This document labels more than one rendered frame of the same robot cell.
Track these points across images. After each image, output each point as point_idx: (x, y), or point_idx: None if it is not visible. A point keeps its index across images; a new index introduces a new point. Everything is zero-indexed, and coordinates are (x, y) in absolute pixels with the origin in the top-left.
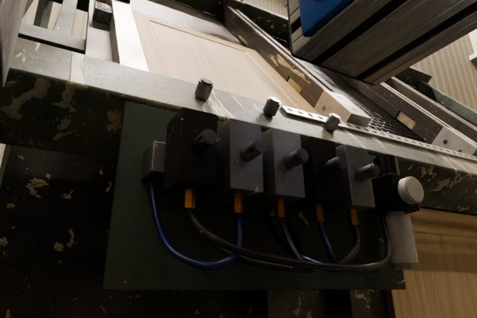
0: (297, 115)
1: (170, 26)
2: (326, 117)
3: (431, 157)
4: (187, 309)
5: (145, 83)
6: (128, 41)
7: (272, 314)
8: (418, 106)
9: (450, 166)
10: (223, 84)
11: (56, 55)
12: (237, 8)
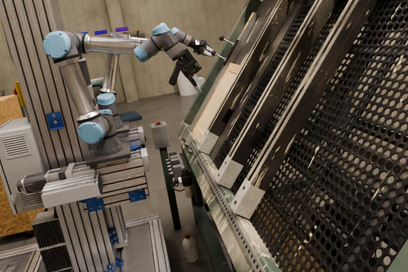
0: (190, 146)
1: (231, 71)
2: (195, 147)
3: (199, 172)
4: None
5: (184, 136)
6: (200, 109)
7: None
8: (246, 128)
9: (198, 180)
10: (206, 121)
11: (183, 129)
12: None
